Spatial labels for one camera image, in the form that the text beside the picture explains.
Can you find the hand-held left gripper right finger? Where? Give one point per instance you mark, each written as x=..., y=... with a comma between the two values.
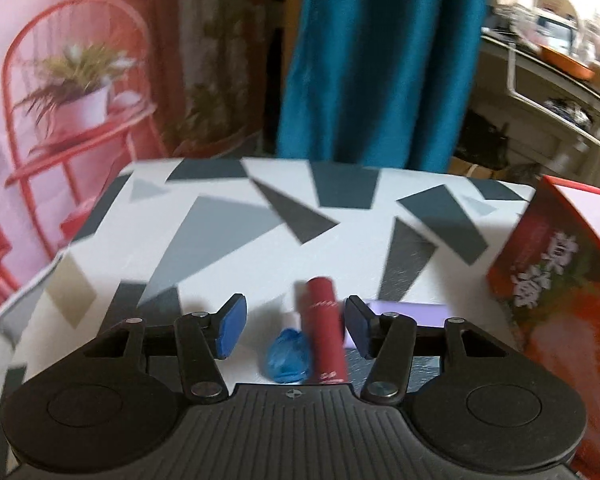
x=357, y=325

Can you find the geometric patterned tablecloth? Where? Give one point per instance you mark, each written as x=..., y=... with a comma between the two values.
x=230, y=240

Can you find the dark red tube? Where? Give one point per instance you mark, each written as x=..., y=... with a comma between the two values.
x=322, y=330

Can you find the flat lavender box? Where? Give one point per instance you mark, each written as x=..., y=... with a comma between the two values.
x=410, y=312

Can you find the cluttered white shelf unit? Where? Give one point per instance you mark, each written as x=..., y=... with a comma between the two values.
x=540, y=125

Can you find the orange bowl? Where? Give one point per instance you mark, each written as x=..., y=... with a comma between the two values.
x=565, y=62

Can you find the teal curtain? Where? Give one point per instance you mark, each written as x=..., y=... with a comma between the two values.
x=380, y=60

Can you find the blue and white cloth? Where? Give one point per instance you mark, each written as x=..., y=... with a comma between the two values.
x=570, y=112

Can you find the blue crumpled wrapper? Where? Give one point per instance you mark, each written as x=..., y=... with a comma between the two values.
x=287, y=357

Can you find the red cardboard box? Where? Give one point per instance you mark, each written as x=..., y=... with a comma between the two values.
x=555, y=290

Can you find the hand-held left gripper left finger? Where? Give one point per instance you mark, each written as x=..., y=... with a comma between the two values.
x=230, y=325

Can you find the black bag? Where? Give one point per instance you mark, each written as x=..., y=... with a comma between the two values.
x=480, y=140

